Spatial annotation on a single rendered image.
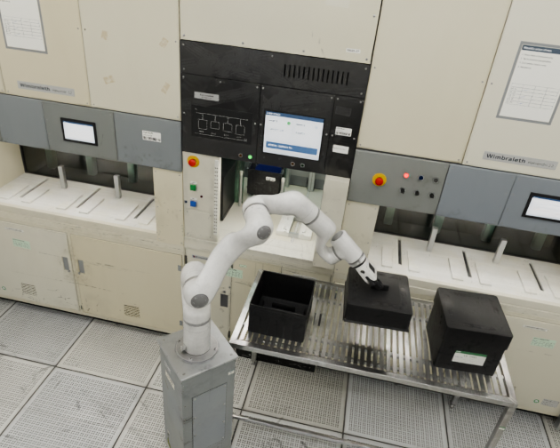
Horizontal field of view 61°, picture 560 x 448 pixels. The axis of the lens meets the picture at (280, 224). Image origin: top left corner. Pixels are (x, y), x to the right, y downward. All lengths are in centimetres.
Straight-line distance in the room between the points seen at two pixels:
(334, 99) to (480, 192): 82
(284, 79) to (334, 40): 28
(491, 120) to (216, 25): 129
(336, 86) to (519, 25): 76
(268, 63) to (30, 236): 190
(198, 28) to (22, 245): 186
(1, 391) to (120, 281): 90
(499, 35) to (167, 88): 149
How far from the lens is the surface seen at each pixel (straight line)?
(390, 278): 232
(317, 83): 225
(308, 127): 231
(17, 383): 334
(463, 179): 239
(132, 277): 312
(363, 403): 314
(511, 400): 241
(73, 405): 313
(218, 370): 223
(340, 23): 219
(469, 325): 227
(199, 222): 270
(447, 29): 221
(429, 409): 325
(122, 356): 333
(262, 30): 225
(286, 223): 290
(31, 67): 281
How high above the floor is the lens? 239
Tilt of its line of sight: 31 degrees down
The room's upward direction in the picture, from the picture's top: 6 degrees clockwise
